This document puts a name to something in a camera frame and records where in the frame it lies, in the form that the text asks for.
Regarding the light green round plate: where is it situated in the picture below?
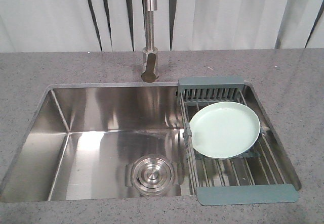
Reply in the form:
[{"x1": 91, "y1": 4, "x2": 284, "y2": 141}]
[{"x1": 190, "y1": 102, "x2": 261, "y2": 159}]

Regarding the steel kitchen faucet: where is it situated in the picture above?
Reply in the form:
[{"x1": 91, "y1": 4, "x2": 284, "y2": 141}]
[{"x1": 141, "y1": 0, "x2": 158, "y2": 83}]

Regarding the teal sink dry rack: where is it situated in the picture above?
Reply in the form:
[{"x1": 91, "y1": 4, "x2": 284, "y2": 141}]
[{"x1": 177, "y1": 76, "x2": 301, "y2": 206}]

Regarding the stainless steel sink basin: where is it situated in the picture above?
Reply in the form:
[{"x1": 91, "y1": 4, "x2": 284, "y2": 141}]
[{"x1": 1, "y1": 82, "x2": 197, "y2": 202}]

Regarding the round steel sink drain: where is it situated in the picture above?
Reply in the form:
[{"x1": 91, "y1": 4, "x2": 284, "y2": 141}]
[{"x1": 125, "y1": 154, "x2": 184, "y2": 197}]

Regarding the white pleated curtain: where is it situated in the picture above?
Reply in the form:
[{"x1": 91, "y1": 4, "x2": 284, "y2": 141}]
[{"x1": 1, "y1": 0, "x2": 323, "y2": 52}]

